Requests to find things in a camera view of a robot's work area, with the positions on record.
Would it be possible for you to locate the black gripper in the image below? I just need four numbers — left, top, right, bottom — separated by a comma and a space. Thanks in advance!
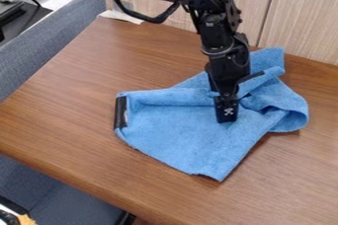
202, 44, 254, 124

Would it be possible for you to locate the blue cloth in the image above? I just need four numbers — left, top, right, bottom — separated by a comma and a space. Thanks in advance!
112, 46, 310, 183

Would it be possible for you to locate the white paper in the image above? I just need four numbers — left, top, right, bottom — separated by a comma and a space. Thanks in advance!
96, 9, 145, 26

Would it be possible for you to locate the toy stove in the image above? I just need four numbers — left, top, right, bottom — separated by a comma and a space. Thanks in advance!
0, 0, 54, 44

